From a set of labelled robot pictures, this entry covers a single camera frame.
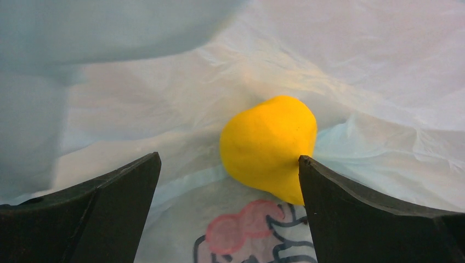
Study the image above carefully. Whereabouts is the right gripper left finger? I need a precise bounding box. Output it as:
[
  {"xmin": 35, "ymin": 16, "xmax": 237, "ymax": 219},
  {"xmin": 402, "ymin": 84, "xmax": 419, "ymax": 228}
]
[{"xmin": 1, "ymin": 152, "xmax": 161, "ymax": 263}]

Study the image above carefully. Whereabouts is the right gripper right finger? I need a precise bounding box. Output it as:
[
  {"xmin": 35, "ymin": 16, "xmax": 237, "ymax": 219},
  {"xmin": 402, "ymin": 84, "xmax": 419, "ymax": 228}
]
[{"xmin": 299, "ymin": 156, "xmax": 464, "ymax": 262}]

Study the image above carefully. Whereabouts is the bright yellow fake pear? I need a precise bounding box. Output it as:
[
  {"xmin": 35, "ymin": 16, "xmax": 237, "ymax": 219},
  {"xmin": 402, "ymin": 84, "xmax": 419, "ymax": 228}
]
[{"xmin": 219, "ymin": 95, "xmax": 317, "ymax": 205}]

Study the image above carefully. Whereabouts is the light blue plastic bag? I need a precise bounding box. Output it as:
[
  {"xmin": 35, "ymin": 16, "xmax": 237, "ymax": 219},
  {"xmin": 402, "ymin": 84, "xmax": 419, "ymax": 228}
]
[{"xmin": 1, "ymin": 1, "xmax": 464, "ymax": 262}]

